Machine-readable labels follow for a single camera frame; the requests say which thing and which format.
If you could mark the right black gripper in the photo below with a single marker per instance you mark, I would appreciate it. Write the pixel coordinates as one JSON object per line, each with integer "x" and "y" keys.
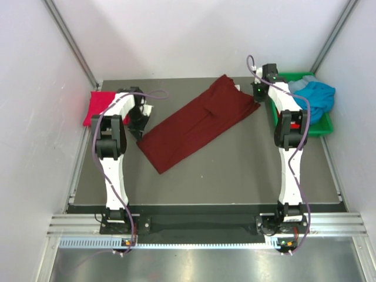
{"x": 256, "y": 97}

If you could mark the red t-shirt in bin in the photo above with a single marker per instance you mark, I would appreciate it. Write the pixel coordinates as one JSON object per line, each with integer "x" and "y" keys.
{"x": 294, "y": 126}

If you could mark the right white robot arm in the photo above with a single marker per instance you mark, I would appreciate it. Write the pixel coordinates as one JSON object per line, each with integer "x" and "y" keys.
{"x": 290, "y": 136}

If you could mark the folded bright red t-shirt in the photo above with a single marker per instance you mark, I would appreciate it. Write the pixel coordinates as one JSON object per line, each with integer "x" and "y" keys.
{"x": 99, "y": 101}

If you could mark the grey slotted cable duct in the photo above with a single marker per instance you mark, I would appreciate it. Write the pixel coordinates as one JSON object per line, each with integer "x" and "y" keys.
{"x": 122, "y": 244}

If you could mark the grey t-shirt in bin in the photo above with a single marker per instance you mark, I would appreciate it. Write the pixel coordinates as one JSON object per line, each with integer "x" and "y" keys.
{"x": 296, "y": 85}

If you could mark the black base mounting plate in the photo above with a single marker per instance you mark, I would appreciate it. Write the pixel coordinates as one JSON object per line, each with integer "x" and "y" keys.
{"x": 254, "y": 224}

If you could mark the blue t-shirt in bin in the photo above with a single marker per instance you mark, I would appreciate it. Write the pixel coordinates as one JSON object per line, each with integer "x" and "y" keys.
{"x": 320, "y": 97}

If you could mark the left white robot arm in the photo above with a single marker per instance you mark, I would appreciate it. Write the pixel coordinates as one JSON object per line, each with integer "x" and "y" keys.
{"x": 127, "y": 110}

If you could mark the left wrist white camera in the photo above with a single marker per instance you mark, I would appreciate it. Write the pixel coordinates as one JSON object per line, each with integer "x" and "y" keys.
{"x": 147, "y": 110}

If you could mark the aluminium corner post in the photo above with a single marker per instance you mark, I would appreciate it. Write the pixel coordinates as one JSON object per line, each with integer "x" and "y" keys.
{"x": 70, "y": 40}
{"x": 340, "y": 23}

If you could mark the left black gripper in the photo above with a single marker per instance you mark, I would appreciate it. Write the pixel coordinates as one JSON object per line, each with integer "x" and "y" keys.
{"x": 137, "y": 130}

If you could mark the dark maroon t-shirt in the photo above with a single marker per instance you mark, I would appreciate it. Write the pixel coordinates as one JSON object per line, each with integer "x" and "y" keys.
{"x": 196, "y": 124}

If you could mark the left aluminium corner post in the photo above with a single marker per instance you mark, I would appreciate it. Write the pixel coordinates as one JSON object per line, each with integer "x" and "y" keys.
{"x": 70, "y": 40}

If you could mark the aluminium front rail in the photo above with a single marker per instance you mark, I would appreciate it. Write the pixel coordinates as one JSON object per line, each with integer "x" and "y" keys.
{"x": 322, "y": 224}

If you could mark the right aluminium corner post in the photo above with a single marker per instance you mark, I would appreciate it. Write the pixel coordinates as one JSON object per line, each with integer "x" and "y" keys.
{"x": 340, "y": 23}

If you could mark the green plastic bin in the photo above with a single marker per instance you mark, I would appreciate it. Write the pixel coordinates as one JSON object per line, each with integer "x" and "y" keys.
{"x": 324, "y": 126}

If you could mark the wrist white camera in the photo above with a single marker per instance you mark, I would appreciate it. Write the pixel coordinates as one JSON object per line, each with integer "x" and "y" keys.
{"x": 257, "y": 71}
{"x": 147, "y": 110}

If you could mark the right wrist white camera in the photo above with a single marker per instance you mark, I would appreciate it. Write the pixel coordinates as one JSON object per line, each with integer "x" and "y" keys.
{"x": 257, "y": 71}

